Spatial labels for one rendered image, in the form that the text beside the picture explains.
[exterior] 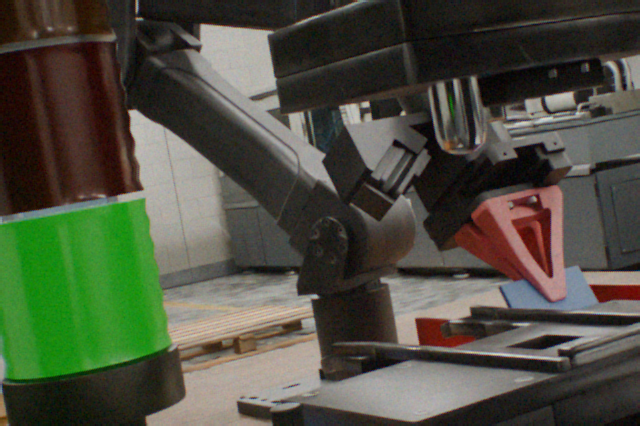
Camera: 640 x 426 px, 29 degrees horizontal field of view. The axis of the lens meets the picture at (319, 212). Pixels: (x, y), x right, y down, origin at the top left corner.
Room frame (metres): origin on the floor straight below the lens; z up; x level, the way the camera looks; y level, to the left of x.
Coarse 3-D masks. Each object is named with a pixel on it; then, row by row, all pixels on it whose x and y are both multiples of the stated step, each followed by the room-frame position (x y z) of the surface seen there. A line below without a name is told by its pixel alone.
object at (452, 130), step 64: (384, 0) 0.46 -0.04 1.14; (448, 0) 0.46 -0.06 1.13; (512, 0) 0.48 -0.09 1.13; (576, 0) 0.50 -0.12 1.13; (320, 64) 0.51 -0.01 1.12; (384, 64) 0.47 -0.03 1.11; (448, 64) 0.46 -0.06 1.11; (512, 64) 0.48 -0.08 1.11; (576, 64) 0.53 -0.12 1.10; (448, 128) 0.47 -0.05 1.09
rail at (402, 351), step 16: (384, 352) 0.59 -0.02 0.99; (400, 352) 0.57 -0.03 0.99; (416, 352) 0.56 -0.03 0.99; (432, 352) 0.55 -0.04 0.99; (448, 352) 0.54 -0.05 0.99; (464, 352) 0.53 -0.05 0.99; (480, 352) 0.52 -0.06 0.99; (496, 352) 0.52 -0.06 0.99; (528, 368) 0.50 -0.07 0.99; (544, 368) 0.49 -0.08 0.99; (560, 368) 0.48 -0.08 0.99
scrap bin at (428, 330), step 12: (600, 288) 0.86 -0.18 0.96; (612, 288) 0.85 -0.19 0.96; (624, 288) 0.84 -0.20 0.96; (636, 288) 0.83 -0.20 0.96; (600, 300) 0.86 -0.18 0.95; (420, 324) 0.85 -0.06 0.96; (432, 324) 0.84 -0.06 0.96; (420, 336) 0.85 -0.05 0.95; (432, 336) 0.84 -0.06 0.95; (456, 336) 0.82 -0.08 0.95
